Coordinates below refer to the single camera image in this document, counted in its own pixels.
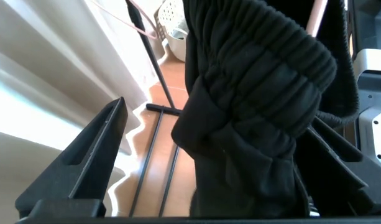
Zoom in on black clothes rack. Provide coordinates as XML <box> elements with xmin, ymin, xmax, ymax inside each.
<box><xmin>124</xmin><ymin>0</ymin><xmax>184</xmax><ymax>218</ymax></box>

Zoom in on white laundry basket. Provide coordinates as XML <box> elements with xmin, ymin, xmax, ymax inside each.
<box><xmin>157</xmin><ymin>0</ymin><xmax>190</xmax><ymax>62</ymax></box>

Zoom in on black shorts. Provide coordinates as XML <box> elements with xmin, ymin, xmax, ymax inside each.
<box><xmin>170</xmin><ymin>0</ymin><xmax>361</xmax><ymax>218</ymax></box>

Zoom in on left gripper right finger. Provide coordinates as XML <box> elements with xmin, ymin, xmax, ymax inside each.
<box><xmin>294</xmin><ymin>116</ymin><xmax>381</xmax><ymax>218</ymax></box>

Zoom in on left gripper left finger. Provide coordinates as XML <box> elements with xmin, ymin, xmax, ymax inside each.
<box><xmin>14</xmin><ymin>96</ymin><xmax>129</xmax><ymax>218</ymax></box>

